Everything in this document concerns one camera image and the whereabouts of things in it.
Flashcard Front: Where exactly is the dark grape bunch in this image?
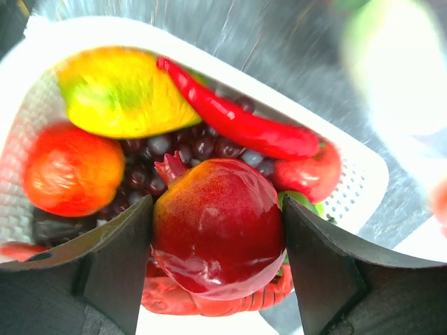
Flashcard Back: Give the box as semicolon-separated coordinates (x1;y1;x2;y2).
97;96;277;221

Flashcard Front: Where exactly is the red crayfish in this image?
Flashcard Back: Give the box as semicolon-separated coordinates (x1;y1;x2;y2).
141;259;294;317

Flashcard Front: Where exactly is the red tomato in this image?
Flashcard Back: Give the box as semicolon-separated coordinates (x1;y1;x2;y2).
21;121;125;217

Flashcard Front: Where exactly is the red chili pepper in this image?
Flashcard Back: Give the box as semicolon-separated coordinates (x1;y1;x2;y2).
156;57;319;160

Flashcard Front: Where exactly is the yellow green mango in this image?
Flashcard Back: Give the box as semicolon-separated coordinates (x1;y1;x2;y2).
55;47;201;139

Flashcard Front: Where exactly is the green bell pepper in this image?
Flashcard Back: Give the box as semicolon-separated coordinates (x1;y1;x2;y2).
278;191;337;225

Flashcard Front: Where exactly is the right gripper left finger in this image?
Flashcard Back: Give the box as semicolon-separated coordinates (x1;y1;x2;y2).
1;196;153;334

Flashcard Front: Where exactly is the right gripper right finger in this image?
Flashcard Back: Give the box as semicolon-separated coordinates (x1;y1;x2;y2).
282;197;446;334

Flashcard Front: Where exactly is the white plastic basket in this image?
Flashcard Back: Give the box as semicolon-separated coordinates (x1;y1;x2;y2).
1;17;389;242

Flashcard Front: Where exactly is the red apple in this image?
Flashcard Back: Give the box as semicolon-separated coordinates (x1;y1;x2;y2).
428;177;447;237

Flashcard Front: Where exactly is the red bell pepper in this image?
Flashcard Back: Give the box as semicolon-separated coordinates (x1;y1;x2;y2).
271;142;342;204

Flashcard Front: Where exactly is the white radish with leaves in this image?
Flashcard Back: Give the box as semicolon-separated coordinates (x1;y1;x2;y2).
329;1;446;136

